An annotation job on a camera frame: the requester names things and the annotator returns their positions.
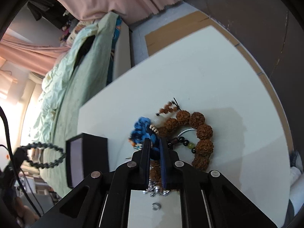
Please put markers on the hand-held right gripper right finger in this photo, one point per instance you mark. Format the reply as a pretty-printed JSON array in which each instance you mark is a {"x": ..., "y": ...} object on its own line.
[{"x": 163, "y": 163}]

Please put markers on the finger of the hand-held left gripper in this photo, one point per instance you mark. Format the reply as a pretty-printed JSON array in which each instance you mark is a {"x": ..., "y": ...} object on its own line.
[
  {"x": 20, "y": 160},
  {"x": 23, "y": 149}
]

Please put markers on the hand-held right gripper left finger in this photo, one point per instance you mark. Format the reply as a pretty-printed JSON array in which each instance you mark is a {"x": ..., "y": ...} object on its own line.
[{"x": 145, "y": 158}]

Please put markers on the silver bangle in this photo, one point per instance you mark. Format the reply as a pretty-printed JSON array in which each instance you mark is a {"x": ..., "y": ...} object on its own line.
[{"x": 187, "y": 130}]

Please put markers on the black jewelry box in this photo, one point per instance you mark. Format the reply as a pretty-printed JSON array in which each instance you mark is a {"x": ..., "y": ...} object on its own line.
[{"x": 95, "y": 154}]

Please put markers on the person's left hand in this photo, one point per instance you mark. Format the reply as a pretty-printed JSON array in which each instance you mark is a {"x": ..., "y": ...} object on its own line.
[{"x": 26, "y": 216}]

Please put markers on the beige headboard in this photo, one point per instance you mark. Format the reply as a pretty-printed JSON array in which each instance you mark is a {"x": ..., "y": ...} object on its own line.
[{"x": 30, "y": 92}]

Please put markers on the bed with green bedding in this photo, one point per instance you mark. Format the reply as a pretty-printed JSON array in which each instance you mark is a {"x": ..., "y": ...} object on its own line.
[{"x": 76, "y": 99}]

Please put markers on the light green duvet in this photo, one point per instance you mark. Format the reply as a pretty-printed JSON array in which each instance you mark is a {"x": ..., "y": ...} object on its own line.
[{"x": 59, "y": 76}]

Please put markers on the draped pink curtain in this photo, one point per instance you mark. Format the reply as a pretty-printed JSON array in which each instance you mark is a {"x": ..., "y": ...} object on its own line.
[{"x": 30, "y": 54}]

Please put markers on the black cloth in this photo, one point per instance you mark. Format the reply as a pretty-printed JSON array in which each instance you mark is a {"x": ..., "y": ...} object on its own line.
[{"x": 84, "y": 49}]

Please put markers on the pile of plush toys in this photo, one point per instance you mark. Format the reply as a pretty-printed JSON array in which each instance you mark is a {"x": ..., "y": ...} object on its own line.
[{"x": 65, "y": 32}]

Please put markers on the blue printed bedsheet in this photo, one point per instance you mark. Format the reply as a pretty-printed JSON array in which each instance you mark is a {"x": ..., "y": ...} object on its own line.
[{"x": 114, "y": 36}]

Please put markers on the brown cardboard sheet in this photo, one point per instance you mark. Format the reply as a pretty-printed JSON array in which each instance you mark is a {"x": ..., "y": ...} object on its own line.
[
  {"x": 171, "y": 30},
  {"x": 251, "y": 60},
  {"x": 277, "y": 104},
  {"x": 225, "y": 32}
]

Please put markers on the printed pillow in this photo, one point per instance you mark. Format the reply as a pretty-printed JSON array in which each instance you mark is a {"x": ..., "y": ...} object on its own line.
[{"x": 79, "y": 29}]

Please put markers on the white shoe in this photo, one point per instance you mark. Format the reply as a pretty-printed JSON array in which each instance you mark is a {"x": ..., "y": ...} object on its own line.
[{"x": 296, "y": 161}]

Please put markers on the hanging dark clothes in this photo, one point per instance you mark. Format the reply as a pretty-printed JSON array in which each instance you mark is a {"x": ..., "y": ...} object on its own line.
[{"x": 47, "y": 9}]

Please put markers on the beige bed frame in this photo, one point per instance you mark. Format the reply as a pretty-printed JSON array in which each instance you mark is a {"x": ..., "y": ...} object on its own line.
[{"x": 122, "y": 52}]

